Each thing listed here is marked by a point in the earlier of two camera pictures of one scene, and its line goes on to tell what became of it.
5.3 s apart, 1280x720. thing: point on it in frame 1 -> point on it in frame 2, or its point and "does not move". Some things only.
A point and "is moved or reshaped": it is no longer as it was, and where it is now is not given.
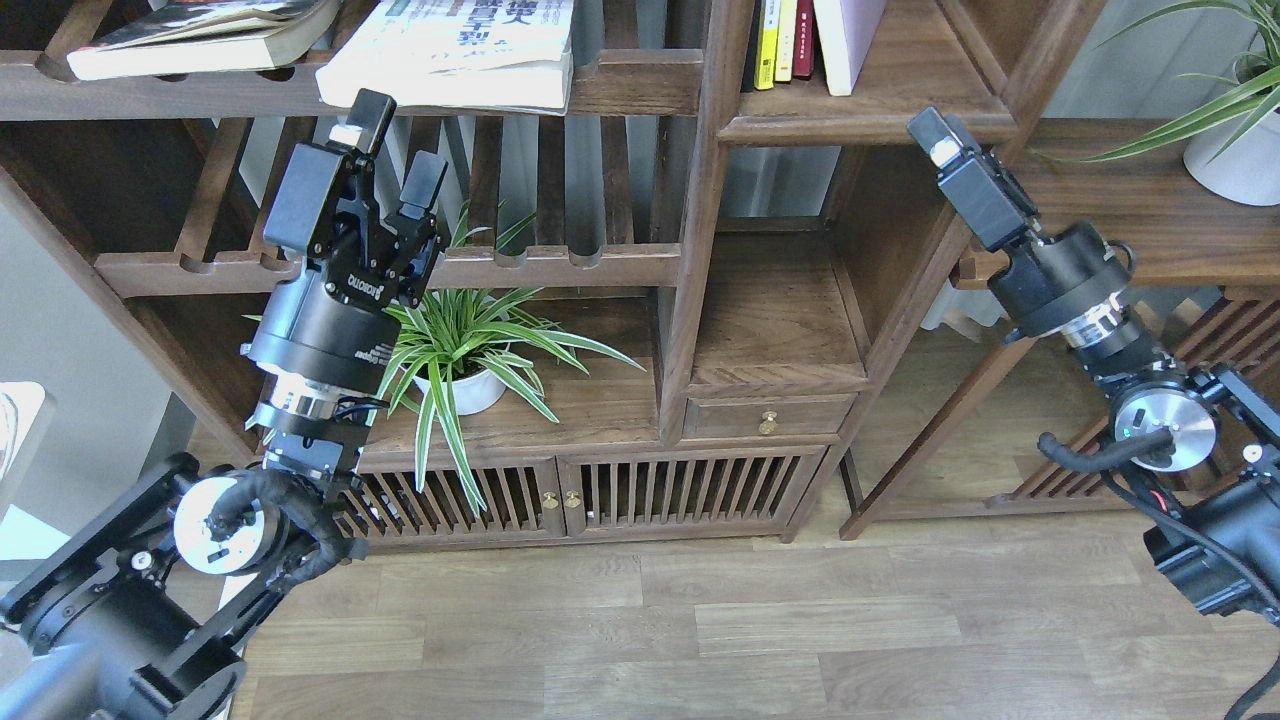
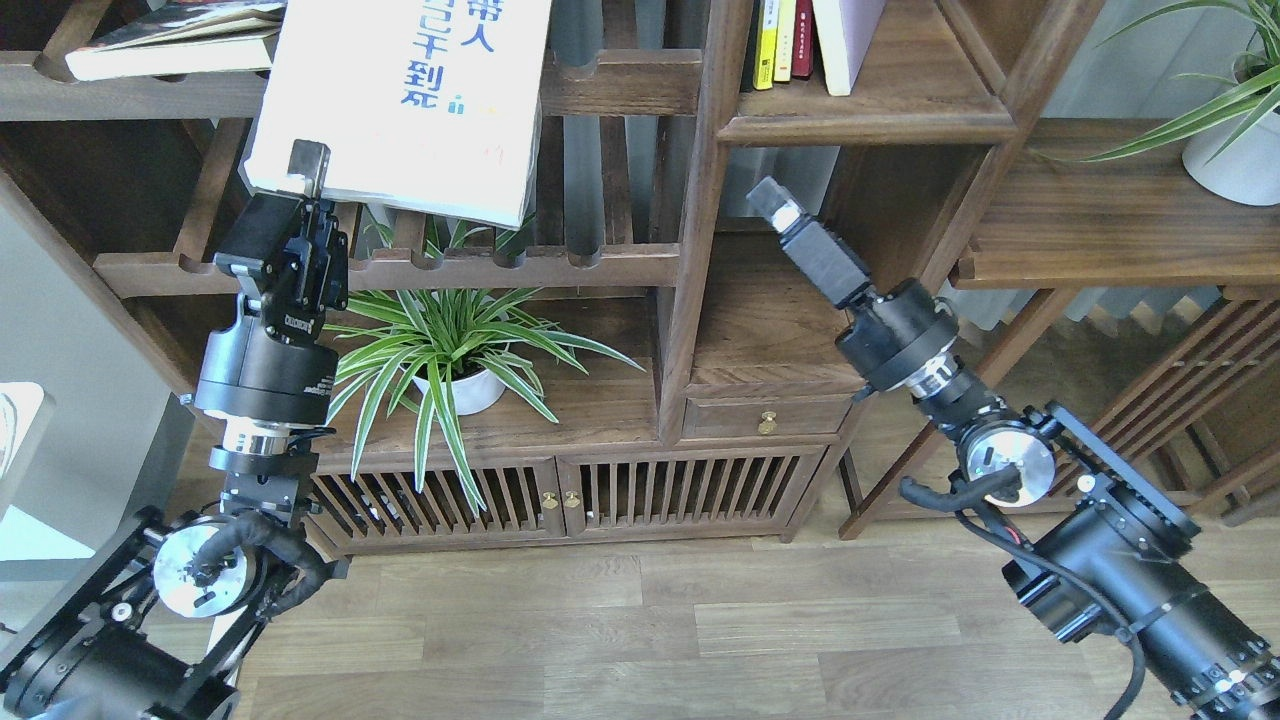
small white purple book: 848,31 does not move
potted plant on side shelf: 1234,150 does not move
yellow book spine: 767,44 does not move
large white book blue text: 486,54 is moved or reshaped
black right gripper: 1044,275 -> 902,340
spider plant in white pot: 459,347 does not move
